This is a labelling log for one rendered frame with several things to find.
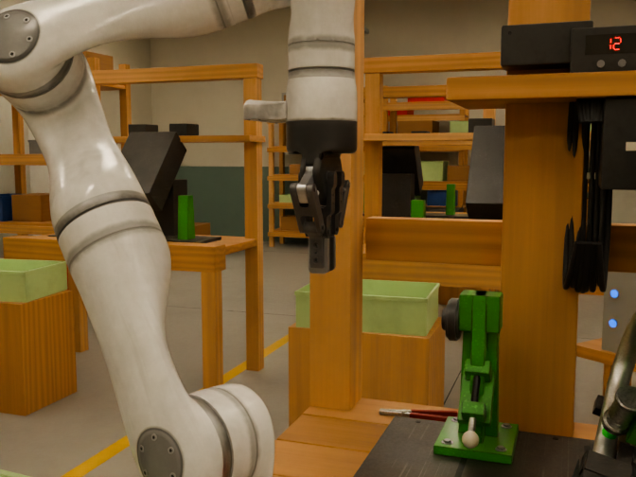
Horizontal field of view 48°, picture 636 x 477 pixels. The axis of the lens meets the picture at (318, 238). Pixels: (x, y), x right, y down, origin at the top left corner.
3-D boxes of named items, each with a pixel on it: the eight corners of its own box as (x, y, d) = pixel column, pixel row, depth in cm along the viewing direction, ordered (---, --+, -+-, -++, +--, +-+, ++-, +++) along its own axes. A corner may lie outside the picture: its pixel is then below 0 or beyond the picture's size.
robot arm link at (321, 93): (273, 125, 83) (272, 69, 82) (367, 123, 79) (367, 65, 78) (238, 121, 74) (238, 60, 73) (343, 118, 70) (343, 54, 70)
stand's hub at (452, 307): (456, 345, 123) (457, 302, 122) (438, 344, 124) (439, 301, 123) (463, 335, 130) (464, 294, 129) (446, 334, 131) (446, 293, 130)
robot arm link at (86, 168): (7, 77, 80) (87, 272, 73) (-41, 28, 71) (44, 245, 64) (82, 41, 81) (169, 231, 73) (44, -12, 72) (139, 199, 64)
